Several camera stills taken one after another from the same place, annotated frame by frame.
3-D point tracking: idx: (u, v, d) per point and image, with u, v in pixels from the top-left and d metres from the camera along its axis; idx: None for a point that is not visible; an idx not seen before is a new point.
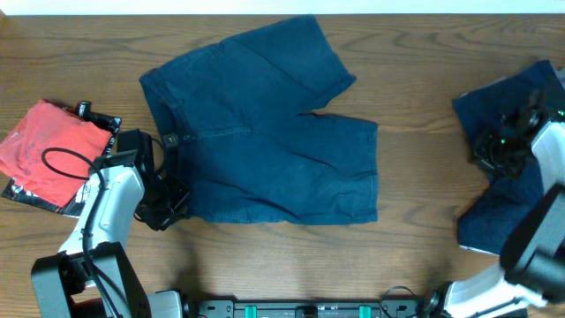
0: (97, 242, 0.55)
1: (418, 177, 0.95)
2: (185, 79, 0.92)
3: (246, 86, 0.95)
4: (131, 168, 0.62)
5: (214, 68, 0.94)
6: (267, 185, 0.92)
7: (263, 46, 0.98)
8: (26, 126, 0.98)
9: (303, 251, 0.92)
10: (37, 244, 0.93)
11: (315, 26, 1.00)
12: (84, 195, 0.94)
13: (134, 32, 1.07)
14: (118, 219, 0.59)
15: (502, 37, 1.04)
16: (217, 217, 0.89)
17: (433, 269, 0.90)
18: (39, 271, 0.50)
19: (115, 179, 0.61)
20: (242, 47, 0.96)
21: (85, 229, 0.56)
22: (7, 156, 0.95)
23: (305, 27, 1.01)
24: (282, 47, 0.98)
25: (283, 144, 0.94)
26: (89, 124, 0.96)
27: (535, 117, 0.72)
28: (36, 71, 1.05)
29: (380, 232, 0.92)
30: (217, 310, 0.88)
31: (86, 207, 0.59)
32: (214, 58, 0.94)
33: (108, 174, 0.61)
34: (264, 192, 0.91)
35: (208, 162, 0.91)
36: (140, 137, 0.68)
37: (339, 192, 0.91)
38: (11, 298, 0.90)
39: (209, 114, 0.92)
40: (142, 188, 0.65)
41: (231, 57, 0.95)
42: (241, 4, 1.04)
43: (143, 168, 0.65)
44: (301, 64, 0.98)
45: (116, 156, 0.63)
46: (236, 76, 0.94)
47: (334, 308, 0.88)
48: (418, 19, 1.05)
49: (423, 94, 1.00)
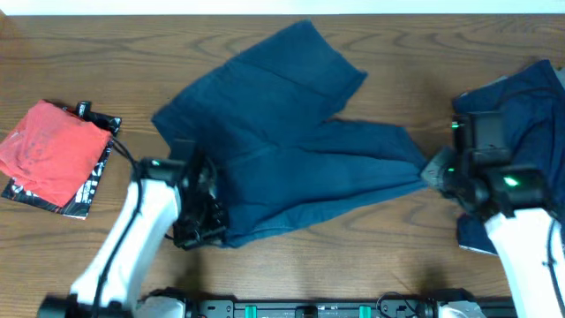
0: (111, 290, 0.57)
1: None
2: (199, 110, 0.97)
3: (261, 102, 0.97)
4: (173, 189, 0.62)
5: (223, 92, 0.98)
6: (303, 194, 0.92)
7: (266, 62, 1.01)
8: (26, 126, 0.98)
9: (303, 251, 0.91)
10: (38, 244, 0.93)
11: (312, 31, 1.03)
12: (84, 195, 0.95)
13: (134, 32, 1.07)
14: (139, 265, 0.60)
15: (501, 37, 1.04)
16: (259, 233, 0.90)
17: (433, 269, 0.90)
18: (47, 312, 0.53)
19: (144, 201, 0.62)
20: (244, 66, 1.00)
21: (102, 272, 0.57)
22: (7, 156, 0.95)
23: (303, 37, 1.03)
24: (285, 59, 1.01)
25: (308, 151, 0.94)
26: (89, 124, 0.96)
27: (480, 191, 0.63)
28: (36, 71, 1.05)
29: (380, 231, 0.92)
30: (217, 311, 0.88)
31: (114, 235, 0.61)
32: (221, 83, 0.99)
33: (146, 187, 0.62)
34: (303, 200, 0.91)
35: (241, 185, 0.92)
36: (194, 149, 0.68)
37: (382, 176, 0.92)
38: (11, 298, 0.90)
39: (231, 140, 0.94)
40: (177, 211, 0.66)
41: (237, 79, 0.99)
42: (241, 6, 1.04)
43: (186, 183, 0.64)
44: (307, 73, 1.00)
45: (161, 166, 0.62)
46: (247, 97, 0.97)
47: (335, 308, 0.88)
48: (418, 19, 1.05)
49: (423, 94, 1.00)
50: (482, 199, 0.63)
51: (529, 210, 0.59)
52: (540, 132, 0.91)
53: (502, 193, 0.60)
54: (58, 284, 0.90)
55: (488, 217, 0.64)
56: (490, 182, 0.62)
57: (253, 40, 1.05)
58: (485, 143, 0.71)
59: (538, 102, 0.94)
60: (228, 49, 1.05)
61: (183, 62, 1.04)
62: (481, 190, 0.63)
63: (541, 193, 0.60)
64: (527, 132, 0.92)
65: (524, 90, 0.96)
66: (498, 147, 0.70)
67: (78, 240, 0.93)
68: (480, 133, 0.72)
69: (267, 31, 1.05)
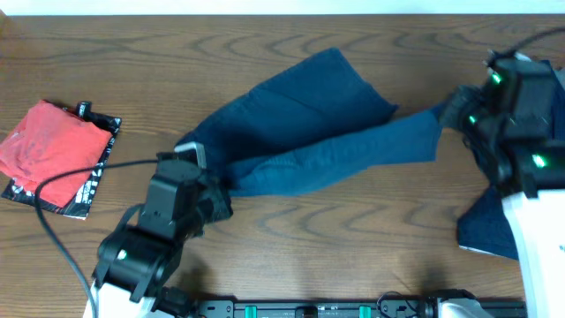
0: None
1: (419, 177, 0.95)
2: (227, 145, 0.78)
3: (282, 130, 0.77)
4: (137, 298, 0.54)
5: (252, 120, 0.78)
6: (333, 155, 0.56)
7: (294, 88, 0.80)
8: (26, 126, 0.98)
9: (303, 251, 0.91)
10: (38, 244, 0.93)
11: (342, 59, 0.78)
12: (84, 195, 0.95)
13: (135, 32, 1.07)
14: None
15: (501, 37, 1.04)
16: (260, 174, 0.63)
17: (432, 269, 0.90)
18: None
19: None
20: (271, 94, 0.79)
21: None
22: (7, 156, 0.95)
23: (334, 64, 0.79)
24: (315, 87, 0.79)
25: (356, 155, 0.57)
26: (89, 124, 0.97)
27: (503, 166, 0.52)
28: (36, 71, 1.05)
29: (380, 231, 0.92)
30: (217, 311, 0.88)
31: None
32: (247, 110, 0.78)
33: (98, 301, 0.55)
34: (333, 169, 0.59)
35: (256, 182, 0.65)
36: (177, 200, 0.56)
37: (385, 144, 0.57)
38: (11, 298, 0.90)
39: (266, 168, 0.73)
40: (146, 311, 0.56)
41: (265, 107, 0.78)
42: (241, 5, 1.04)
43: (159, 273, 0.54)
44: (339, 101, 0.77)
45: (131, 257, 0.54)
46: (282, 127, 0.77)
47: (334, 308, 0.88)
48: (418, 20, 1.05)
49: (423, 94, 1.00)
50: (503, 176, 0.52)
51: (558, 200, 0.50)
52: None
53: (529, 176, 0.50)
54: (58, 284, 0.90)
55: (508, 198, 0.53)
56: (516, 155, 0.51)
57: (253, 41, 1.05)
58: (530, 109, 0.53)
59: None
60: (228, 49, 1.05)
61: (182, 62, 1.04)
62: (504, 166, 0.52)
63: None
64: None
65: None
66: (538, 115, 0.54)
67: (77, 240, 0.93)
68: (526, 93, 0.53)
69: (267, 32, 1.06)
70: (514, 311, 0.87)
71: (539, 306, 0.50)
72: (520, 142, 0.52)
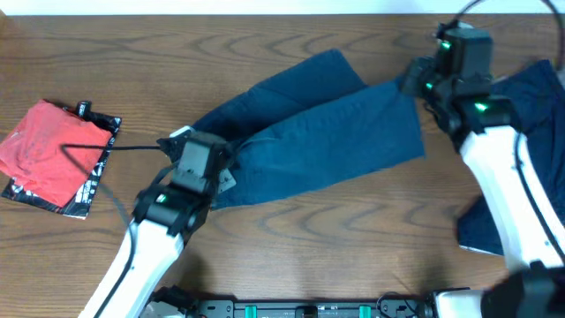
0: None
1: (419, 177, 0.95)
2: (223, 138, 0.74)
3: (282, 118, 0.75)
4: (173, 236, 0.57)
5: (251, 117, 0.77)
6: (306, 124, 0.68)
7: (294, 88, 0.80)
8: (26, 126, 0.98)
9: (303, 250, 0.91)
10: (37, 244, 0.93)
11: (342, 60, 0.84)
12: (84, 194, 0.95)
13: (135, 32, 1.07)
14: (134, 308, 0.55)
15: (501, 37, 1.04)
16: (245, 154, 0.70)
17: (432, 269, 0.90)
18: None
19: (137, 249, 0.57)
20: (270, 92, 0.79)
21: None
22: (7, 156, 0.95)
23: (335, 65, 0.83)
24: (313, 86, 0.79)
25: (346, 121, 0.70)
26: (89, 124, 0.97)
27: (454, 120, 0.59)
28: (36, 70, 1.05)
29: (380, 231, 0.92)
30: (216, 311, 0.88)
31: (100, 292, 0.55)
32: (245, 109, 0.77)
33: (137, 235, 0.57)
34: (318, 136, 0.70)
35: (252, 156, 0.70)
36: (208, 160, 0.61)
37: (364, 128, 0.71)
38: (11, 297, 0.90)
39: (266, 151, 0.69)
40: (178, 251, 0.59)
41: (264, 105, 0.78)
42: (241, 5, 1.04)
43: (192, 223, 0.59)
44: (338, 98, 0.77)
45: (167, 204, 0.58)
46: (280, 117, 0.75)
47: (334, 308, 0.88)
48: (418, 19, 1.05)
49: None
50: (454, 128, 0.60)
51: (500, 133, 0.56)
52: (539, 132, 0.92)
53: (474, 122, 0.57)
54: (58, 284, 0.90)
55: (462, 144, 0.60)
56: (463, 110, 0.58)
57: (253, 41, 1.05)
58: (472, 71, 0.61)
59: (538, 101, 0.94)
60: (228, 49, 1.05)
61: (182, 62, 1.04)
62: (455, 119, 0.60)
63: (510, 118, 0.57)
64: (528, 131, 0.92)
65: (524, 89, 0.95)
66: (482, 73, 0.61)
67: (77, 240, 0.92)
68: (470, 58, 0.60)
69: (267, 32, 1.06)
70: None
71: (505, 223, 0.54)
72: (468, 99, 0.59)
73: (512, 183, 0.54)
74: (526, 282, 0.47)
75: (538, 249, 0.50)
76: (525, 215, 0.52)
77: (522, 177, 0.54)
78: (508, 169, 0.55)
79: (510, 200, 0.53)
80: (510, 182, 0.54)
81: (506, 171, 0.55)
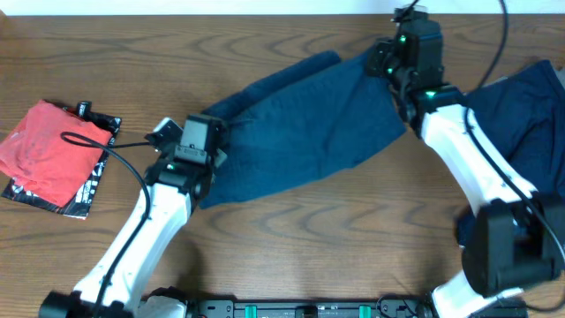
0: (111, 295, 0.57)
1: (419, 177, 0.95)
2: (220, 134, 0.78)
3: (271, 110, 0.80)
4: (184, 196, 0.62)
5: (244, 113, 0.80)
6: (280, 102, 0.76)
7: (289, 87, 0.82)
8: (26, 126, 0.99)
9: (303, 251, 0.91)
10: (38, 244, 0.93)
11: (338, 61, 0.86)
12: (84, 195, 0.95)
13: (135, 32, 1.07)
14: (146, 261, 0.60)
15: (501, 38, 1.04)
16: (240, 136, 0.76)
17: (432, 269, 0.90)
18: (49, 306, 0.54)
19: (153, 203, 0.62)
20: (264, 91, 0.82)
21: (106, 276, 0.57)
22: (7, 155, 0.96)
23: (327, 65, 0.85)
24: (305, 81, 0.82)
25: (320, 101, 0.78)
26: (89, 124, 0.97)
27: (410, 108, 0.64)
28: (36, 70, 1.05)
29: (380, 231, 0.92)
30: (217, 310, 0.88)
31: (122, 238, 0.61)
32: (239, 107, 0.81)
33: (153, 193, 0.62)
34: (293, 115, 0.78)
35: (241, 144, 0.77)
36: (207, 135, 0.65)
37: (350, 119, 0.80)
38: (10, 298, 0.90)
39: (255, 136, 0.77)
40: (188, 213, 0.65)
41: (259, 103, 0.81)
42: (241, 5, 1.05)
43: (199, 189, 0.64)
44: None
45: (176, 171, 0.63)
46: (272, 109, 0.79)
47: (334, 308, 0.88)
48: None
49: None
50: (410, 117, 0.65)
51: (450, 112, 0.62)
52: (539, 132, 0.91)
53: (425, 107, 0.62)
54: (58, 284, 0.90)
55: (419, 130, 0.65)
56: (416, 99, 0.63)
57: (253, 41, 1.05)
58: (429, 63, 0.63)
59: (538, 102, 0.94)
60: (228, 49, 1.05)
61: (182, 62, 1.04)
62: (410, 109, 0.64)
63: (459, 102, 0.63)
64: (527, 132, 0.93)
65: (523, 90, 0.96)
66: (436, 65, 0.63)
67: (77, 240, 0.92)
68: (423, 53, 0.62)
69: (267, 32, 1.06)
70: (514, 311, 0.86)
71: (465, 175, 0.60)
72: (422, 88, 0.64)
73: (464, 144, 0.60)
74: (491, 218, 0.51)
75: (498, 191, 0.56)
76: (478, 170, 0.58)
77: (470, 137, 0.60)
78: (451, 130, 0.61)
79: (466, 156, 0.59)
80: (463, 143, 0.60)
81: (458, 135, 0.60)
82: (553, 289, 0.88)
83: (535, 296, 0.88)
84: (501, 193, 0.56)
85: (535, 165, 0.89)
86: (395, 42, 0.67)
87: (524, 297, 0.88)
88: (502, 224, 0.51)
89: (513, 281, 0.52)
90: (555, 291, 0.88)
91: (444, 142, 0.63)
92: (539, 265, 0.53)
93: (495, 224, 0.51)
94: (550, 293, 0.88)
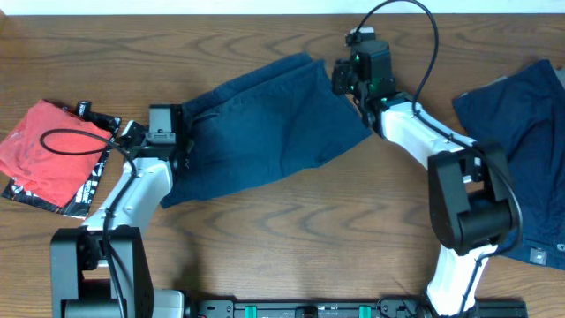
0: (118, 223, 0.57)
1: (419, 177, 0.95)
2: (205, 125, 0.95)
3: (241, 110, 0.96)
4: (164, 161, 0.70)
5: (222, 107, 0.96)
6: (247, 94, 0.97)
7: (259, 87, 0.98)
8: (26, 126, 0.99)
9: (303, 251, 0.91)
10: (38, 244, 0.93)
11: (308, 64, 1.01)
12: (84, 195, 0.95)
13: (135, 32, 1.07)
14: (140, 208, 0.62)
15: (501, 37, 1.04)
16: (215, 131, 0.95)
17: (432, 269, 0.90)
18: (59, 240, 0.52)
19: (142, 169, 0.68)
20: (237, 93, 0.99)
21: (109, 209, 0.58)
22: (7, 156, 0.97)
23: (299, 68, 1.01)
24: (274, 85, 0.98)
25: (279, 96, 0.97)
26: (89, 124, 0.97)
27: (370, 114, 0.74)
28: (36, 70, 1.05)
29: (380, 232, 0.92)
30: (216, 311, 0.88)
31: (116, 189, 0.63)
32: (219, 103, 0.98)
33: (140, 165, 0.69)
34: (254, 117, 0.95)
35: (219, 138, 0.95)
36: (171, 118, 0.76)
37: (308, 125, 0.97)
38: (11, 298, 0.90)
39: (226, 132, 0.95)
40: (169, 182, 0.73)
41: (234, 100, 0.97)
42: (241, 4, 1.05)
43: (176, 164, 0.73)
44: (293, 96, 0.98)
45: (154, 150, 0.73)
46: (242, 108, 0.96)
47: (334, 308, 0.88)
48: (418, 19, 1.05)
49: (423, 94, 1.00)
50: (372, 123, 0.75)
51: (400, 106, 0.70)
52: (540, 132, 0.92)
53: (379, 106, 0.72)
54: None
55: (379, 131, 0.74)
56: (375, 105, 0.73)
57: (253, 40, 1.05)
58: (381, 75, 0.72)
59: (538, 102, 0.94)
60: (228, 49, 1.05)
61: (182, 62, 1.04)
62: (371, 116, 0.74)
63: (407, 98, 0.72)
64: (527, 132, 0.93)
65: (523, 90, 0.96)
66: (387, 78, 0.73)
67: None
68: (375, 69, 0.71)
69: (267, 31, 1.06)
70: (514, 311, 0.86)
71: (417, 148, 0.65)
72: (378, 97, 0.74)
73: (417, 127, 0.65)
74: (440, 166, 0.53)
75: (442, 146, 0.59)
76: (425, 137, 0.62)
77: (418, 120, 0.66)
78: (401, 117, 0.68)
79: (415, 132, 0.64)
80: (414, 125, 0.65)
81: (409, 119, 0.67)
82: (553, 290, 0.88)
83: (535, 296, 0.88)
84: (444, 147, 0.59)
85: (535, 166, 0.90)
86: (351, 62, 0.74)
87: (524, 297, 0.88)
88: (451, 171, 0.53)
89: (476, 230, 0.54)
90: (555, 291, 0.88)
91: (395, 132, 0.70)
92: (498, 211, 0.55)
93: (443, 171, 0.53)
94: (551, 293, 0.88)
